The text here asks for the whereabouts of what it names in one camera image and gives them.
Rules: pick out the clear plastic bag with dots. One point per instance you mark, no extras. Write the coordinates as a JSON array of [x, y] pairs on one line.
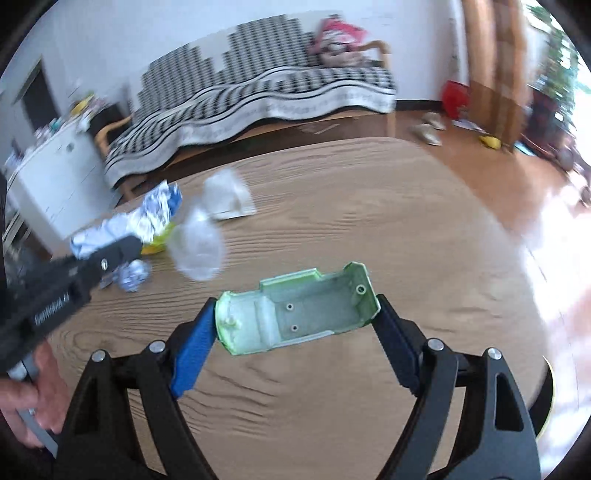
[[198, 247]]

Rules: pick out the dark red plant pot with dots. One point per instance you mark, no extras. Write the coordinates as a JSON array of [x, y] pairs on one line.
[[547, 124]]

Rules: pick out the sofa with striped blanket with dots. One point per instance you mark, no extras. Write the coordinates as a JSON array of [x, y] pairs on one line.
[[258, 87]]

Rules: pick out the pink cartoon cushion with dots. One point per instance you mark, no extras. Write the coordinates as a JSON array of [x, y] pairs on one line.
[[339, 39]]

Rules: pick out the flat brown cardboard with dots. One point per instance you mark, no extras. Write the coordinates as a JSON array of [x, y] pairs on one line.
[[328, 128]]

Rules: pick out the red bag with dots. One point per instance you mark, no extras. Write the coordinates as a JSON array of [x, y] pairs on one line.
[[455, 99]]

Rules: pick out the yellow green snack wrapper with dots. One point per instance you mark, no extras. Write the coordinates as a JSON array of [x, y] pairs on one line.
[[154, 244]]

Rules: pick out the crumpled patterned paper ball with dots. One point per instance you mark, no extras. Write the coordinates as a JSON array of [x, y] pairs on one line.
[[131, 274]]

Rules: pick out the person's left hand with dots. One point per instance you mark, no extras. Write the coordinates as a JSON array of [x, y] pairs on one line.
[[51, 397]]

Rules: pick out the clutter of small bottles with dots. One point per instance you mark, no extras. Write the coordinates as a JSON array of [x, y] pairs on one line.
[[69, 117]]

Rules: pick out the green potted plants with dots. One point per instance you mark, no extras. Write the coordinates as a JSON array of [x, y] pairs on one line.
[[561, 55]]

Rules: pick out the white paper sheet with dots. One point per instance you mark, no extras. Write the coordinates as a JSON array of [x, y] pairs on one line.
[[468, 125]]

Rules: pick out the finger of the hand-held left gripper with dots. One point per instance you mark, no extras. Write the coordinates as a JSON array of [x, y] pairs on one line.
[[108, 261]]

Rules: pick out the green toy car shell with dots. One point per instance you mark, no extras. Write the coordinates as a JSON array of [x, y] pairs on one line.
[[300, 314]]

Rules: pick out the brown orange curtain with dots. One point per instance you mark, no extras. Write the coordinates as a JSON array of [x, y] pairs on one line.
[[494, 69]]

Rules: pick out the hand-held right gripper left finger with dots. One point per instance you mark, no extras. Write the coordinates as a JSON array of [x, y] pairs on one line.
[[191, 357]]

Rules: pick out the silver blue foil wrapper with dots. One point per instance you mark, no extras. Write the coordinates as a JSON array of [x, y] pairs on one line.
[[159, 210]]

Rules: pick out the white crumpled paper bag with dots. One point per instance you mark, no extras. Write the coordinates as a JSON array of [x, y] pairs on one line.
[[231, 194]]

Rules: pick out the black box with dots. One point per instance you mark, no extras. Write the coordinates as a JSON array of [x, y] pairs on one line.
[[117, 115]]

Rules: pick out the yellow toy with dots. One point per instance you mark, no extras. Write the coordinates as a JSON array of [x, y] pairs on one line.
[[489, 141]]

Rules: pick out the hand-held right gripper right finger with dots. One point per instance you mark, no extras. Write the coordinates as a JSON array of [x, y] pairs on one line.
[[397, 350]]

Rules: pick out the beige slipper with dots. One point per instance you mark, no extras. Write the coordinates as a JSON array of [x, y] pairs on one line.
[[435, 121], [427, 134]]

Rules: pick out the white cabinet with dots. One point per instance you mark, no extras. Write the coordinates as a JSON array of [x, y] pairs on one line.
[[60, 180]]

